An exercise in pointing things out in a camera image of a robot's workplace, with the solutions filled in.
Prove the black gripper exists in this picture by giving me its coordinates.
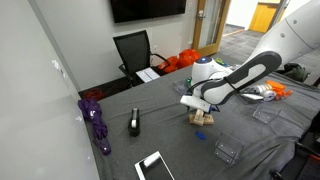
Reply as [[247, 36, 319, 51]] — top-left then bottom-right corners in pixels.
[[185, 103, 220, 121]]

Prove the small blue marker cap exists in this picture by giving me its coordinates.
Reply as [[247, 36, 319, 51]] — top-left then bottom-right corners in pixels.
[[194, 130, 208, 141]]

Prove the clear ribbon tray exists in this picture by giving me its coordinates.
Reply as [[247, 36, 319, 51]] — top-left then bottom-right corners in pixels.
[[173, 77, 195, 97]]

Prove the grey tablecloth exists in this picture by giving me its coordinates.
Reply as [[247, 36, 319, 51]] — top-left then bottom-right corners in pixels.
[[84, 52, 320, 180]]

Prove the clear acrylic holder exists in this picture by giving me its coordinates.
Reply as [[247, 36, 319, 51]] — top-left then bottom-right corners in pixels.
[[252, 101, 282, 125], [213, 132, 245, 165]]

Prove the long clear plastic tray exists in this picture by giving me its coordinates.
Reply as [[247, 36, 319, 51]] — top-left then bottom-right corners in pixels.
[[237, 84, 294, 105]]

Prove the large orange plastic bag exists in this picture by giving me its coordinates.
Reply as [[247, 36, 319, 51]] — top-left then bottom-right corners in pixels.
[[178, 48, 202, 69]]

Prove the clear compartment organizer tray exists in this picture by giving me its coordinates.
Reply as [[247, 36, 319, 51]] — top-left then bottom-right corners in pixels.
[[215, 61, 242, 72]]

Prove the small orange plastic bag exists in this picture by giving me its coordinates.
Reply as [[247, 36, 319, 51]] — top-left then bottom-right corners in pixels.
[[158, 55, 181, 74]]

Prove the white printed paper sheet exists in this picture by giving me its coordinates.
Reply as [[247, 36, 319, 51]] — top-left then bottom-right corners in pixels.
[[135, 67, 161, 83]]

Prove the black tape dispenser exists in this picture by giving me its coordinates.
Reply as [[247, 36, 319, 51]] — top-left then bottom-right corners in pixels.
[[127, 107, 141, 138]]

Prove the white framed black tablet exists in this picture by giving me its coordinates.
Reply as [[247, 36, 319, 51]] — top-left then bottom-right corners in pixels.
[[134, 150, 176, 180]]

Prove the wooden framed glass door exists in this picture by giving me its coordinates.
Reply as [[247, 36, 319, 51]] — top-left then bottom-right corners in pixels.
[[192, 0, 232, 58]]

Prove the orange crumpled cloth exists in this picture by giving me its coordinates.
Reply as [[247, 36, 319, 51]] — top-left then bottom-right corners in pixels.
[[265, 79, 293, 101]]

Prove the black mesh office chair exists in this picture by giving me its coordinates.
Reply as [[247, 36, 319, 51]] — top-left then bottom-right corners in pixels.
[[112, 29, 171, 88]]

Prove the purple folded umbrella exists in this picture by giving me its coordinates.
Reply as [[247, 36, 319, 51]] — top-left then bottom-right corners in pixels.
[[77, 98, 112, 156]]

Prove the dark green bag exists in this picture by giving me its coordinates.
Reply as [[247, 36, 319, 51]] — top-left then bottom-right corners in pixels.
[[283, 62, 312, 83]]

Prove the yellow wooden door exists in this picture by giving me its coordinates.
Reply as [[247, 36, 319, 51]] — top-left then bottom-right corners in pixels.
[[248, 1, 282, 34]]

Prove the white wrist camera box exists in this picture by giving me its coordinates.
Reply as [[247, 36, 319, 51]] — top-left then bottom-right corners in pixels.
[[180, 94, 213, 114]]

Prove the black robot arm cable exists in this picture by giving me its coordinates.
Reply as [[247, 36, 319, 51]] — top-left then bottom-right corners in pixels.
[[185, 73, 242, 98]]

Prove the red coiled cable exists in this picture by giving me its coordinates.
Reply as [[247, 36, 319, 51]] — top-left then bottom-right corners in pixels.
[[83, 88, 105, 101]]

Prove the black wall television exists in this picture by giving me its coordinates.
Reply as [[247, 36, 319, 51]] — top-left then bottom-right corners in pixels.
[[110, 0, 187, 24]]

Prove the metal glass partition frame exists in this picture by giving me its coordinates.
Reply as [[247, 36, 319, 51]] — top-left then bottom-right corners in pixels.
[[266, 0, 290, 33]]

